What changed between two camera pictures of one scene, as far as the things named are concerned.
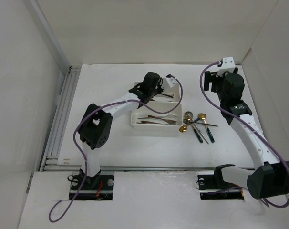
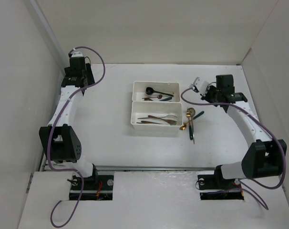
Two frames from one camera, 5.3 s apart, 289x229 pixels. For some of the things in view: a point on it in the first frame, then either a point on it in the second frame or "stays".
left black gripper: x=159 y=84 to x=87 y=73
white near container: x=144 y=118 stays
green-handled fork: x=186 y=121 to x=190 y=129
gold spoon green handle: x=202 y=116 to x=165 y=99
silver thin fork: x=167 y=116 stays
